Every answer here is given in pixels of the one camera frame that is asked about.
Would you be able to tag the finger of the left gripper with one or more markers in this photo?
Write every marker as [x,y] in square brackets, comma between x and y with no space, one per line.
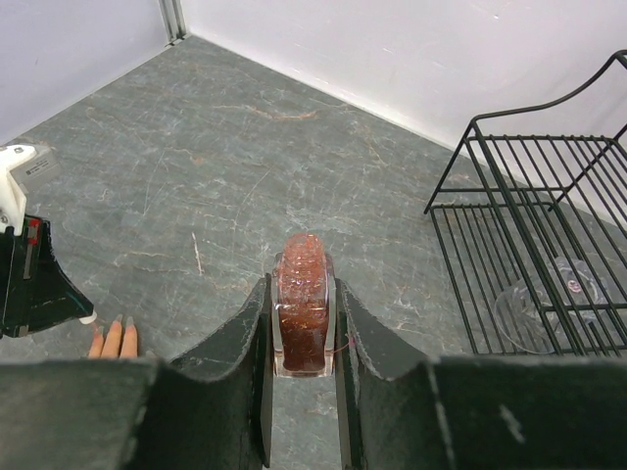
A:
[52,298]

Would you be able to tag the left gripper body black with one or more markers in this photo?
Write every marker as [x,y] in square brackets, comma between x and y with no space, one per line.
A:
[21,295]

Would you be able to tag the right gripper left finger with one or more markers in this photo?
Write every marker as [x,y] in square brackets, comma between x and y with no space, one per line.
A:
[210,408]

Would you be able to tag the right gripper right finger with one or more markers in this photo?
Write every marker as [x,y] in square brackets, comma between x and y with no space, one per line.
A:
[399,408]

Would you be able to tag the glitter red nail polish bottle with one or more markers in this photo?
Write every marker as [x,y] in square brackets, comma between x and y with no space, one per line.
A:
[303,309]

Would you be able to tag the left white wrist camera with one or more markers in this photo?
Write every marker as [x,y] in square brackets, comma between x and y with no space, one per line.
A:
[24,168]

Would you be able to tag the black wire rack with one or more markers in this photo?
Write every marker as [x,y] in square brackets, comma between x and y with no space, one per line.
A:
[530,215]

